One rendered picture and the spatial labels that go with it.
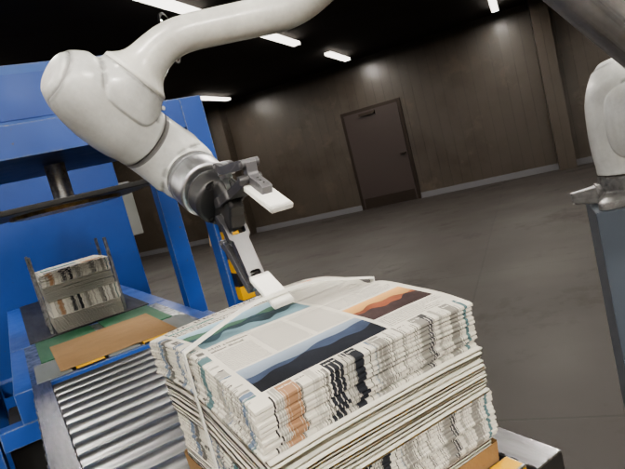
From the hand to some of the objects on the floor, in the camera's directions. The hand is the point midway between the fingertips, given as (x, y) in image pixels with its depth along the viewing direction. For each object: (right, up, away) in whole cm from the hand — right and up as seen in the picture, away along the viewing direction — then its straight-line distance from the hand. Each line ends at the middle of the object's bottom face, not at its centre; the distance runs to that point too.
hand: (279, 252), depth 66 cm
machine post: (-32, -101, +190) cm, 217 cm away
